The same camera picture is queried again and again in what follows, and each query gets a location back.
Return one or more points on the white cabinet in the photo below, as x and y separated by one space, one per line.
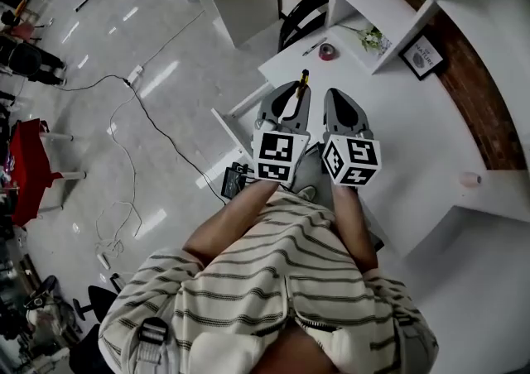
463 302

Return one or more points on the person's striped shirt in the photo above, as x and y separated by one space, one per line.
281 277

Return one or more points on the yellow utility knife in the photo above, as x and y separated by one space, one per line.
303 80

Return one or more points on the person's grey trousers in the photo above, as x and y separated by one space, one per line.
310 165

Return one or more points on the white pen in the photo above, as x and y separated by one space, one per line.
314 46

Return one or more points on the white desk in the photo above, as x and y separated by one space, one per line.
406 124

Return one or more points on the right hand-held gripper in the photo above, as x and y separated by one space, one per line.
356 161

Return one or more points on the black office chair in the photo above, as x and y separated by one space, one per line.
99 302

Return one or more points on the person's left forearm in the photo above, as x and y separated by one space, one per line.
225 227

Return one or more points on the red table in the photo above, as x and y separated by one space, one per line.
29 165

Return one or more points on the black framed leaf picture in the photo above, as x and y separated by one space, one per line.
422 57

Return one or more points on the red tape roll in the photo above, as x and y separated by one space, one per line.
327 52

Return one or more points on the person's right forearm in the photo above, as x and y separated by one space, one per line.
356 231

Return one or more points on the white drawer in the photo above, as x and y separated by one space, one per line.
229 130

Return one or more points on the black battery box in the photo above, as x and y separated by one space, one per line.
232 182

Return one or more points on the person's white shoe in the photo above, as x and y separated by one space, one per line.
307 193

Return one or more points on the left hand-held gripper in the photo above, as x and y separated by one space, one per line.
273 153

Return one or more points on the small white power strip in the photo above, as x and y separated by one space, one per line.
103 260

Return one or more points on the artificial purple flowers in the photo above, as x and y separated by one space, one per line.
372 39

